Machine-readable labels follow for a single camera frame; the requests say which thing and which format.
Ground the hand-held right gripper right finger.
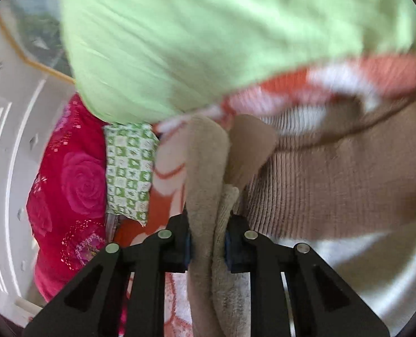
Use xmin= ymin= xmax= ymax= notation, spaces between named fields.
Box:
xmin=224 ymin=214 xmax=391 ymax=337

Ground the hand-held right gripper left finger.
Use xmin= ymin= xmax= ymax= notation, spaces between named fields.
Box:
xmin=22 ymin=214 xmax=193 ymax=337

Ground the beige knit sweater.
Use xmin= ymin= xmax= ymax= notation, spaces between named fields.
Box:
xmin=185 ymin=95 xmax=416 ymax=337

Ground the green white checkered pillow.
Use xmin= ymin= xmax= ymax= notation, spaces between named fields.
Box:
xmin=104 ymin=122 xmax=160 ymax=227

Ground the red rose print quilt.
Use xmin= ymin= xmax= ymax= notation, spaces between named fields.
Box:
xmin=26 ymin=93 xmax=129 ymax=337

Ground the white headboard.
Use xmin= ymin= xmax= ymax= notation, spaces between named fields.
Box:
xmin=0 ymin=17 xmax=77 ymax=327

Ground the orange white floral blanket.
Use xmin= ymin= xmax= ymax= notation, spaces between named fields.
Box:
xmin=115 ymin=54 xmax=416 ymax=337

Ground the light green quilt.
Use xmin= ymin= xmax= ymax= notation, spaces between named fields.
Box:
xmin=59 ymin=0 xmax=416 ymax=123

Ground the landscape wall picture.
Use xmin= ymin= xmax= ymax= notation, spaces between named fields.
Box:
xmin=0 ymin=0 xmax=77 ymax=85

